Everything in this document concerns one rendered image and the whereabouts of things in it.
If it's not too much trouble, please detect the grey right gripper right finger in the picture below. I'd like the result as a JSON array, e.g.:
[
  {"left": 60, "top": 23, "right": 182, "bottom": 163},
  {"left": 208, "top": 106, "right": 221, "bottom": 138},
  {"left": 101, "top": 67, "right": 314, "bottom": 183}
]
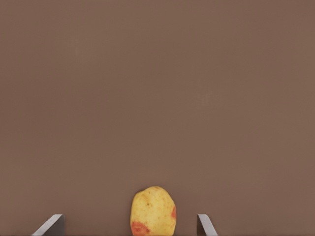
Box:
[{"left": 196, "top": 213, "right": 219, "bottom": 236}]

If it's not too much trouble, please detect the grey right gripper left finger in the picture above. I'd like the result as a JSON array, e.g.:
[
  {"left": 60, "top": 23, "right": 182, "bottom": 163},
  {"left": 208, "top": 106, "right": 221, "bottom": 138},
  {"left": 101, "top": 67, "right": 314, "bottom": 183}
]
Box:
[{"left": 31, "top": 213, "right": 66, "bottom": 236}]

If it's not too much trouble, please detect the yellow potato with red patches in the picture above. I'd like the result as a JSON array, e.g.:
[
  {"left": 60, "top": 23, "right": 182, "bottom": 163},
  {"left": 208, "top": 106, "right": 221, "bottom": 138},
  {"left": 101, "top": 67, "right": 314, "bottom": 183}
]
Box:
[{"left": 130, "top": 186, "right": 177, "bottom": 236}]

